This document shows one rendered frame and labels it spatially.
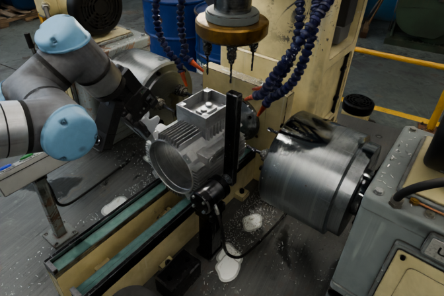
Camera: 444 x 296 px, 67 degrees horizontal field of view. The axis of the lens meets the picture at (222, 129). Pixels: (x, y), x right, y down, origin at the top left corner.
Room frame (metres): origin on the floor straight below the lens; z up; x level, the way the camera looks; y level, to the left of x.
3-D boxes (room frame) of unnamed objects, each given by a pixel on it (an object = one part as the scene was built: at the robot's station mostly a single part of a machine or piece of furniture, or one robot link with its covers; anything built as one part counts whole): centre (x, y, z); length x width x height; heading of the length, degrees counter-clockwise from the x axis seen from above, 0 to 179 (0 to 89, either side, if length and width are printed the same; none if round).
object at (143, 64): (1.01, 0.29, 1.04); 0.37 x 0.25 x 0.25; 53
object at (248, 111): (0.87, -0.05, 1.02); 0.15 x 0.02 x 0.15; 53
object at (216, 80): (0.92, -0.09, 0.97); 0.30 x 0.11 x 0.34; 53
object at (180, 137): (0.72, 0.07, 1.02); 0.20 x 0.19 x 0.19; 142
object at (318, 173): (0.60, -0.26, 1.04); 0.41 x 0.25 x 0.25; 53
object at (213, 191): (0.67, -0.12, 0.92); 0.45 x 0.13 x 0.24; 143
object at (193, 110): (0.75, 0.04, 1.11); 0.12 x 0.11 x 0.07; 142
